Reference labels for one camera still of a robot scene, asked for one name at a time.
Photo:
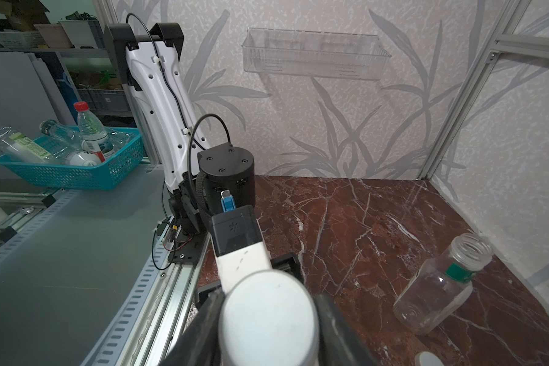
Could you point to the red capped bottle in basket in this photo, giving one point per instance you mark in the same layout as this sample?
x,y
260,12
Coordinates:
x,y
93,132

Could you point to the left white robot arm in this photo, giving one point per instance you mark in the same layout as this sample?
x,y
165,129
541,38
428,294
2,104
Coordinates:
x,y
149,65

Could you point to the green label bottle in basket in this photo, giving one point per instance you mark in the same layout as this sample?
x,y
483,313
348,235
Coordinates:
x,y
19,147

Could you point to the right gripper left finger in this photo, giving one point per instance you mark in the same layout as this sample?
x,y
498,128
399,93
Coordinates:
x,y
199,344

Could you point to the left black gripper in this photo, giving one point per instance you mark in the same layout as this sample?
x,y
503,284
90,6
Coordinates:
x,y
197,198

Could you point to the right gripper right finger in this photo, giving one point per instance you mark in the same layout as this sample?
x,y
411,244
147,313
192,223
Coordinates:
x,y
339,344

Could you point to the white bottle cap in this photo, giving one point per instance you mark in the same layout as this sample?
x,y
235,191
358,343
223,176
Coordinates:
x,y
427,359
269,318

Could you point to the horizontal aluminium frame bar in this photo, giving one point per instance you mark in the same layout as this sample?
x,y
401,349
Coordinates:
x,y
522,45

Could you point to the clear plastic bottle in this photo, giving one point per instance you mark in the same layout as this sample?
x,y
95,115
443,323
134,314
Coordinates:
x,y
442,284

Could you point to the clear acrylic wall shelf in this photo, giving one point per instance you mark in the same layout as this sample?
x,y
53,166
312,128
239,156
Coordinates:
x,y
314,54

